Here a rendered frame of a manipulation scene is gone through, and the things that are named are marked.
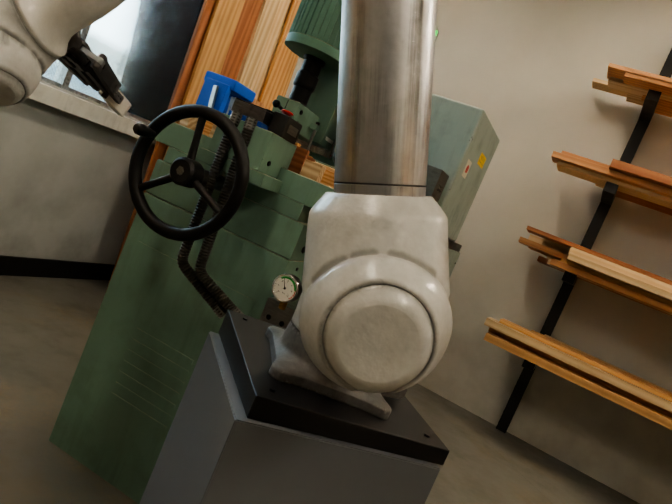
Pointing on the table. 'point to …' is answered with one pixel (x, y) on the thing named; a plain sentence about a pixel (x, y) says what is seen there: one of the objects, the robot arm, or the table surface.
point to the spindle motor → (317, 31)
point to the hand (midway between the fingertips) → (115, 99)
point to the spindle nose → (306, 79)
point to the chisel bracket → (299, 115)
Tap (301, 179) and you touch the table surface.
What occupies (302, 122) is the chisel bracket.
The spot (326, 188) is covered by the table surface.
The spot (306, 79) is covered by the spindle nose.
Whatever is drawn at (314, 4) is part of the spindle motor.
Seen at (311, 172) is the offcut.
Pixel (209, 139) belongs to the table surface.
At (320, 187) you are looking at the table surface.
